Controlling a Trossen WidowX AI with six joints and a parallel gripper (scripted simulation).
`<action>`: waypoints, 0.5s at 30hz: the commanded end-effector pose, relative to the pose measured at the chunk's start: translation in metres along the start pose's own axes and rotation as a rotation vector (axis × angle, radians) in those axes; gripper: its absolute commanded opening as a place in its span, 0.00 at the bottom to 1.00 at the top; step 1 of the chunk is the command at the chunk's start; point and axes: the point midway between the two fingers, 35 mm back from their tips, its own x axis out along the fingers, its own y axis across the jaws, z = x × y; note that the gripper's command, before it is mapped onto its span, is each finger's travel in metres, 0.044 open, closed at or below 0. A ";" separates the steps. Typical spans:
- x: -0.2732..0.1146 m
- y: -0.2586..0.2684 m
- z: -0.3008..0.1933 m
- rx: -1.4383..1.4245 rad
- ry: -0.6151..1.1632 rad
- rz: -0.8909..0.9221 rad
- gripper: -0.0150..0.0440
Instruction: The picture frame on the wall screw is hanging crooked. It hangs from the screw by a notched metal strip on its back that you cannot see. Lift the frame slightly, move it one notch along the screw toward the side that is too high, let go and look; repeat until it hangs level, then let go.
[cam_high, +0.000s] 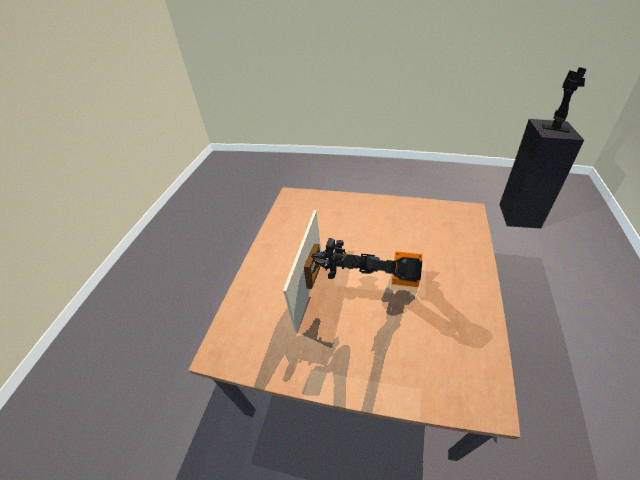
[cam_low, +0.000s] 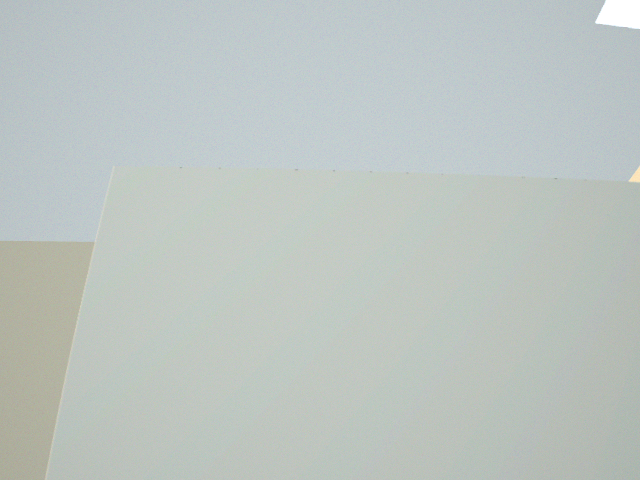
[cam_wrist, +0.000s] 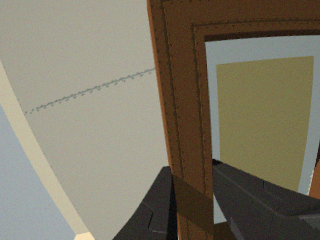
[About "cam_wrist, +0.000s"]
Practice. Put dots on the brown wooden picture frame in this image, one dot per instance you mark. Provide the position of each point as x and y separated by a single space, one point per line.
239 81

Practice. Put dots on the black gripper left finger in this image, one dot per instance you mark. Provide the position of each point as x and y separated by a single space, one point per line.
155 218

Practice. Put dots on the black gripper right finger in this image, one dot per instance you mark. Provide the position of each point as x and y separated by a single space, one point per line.
258 210

